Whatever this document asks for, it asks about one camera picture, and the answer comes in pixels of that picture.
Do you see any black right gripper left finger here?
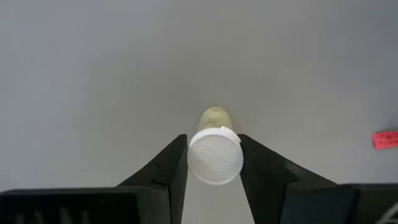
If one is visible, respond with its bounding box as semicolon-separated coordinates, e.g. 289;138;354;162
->
116;134;188;224

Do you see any red paper tag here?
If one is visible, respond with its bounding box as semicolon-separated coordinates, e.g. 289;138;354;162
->
372;130;398;151

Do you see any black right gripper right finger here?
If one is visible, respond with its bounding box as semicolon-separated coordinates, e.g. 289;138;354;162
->
238;134;338;224

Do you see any small green pill bottle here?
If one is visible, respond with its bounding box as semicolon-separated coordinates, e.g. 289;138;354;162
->
187;106;244;187

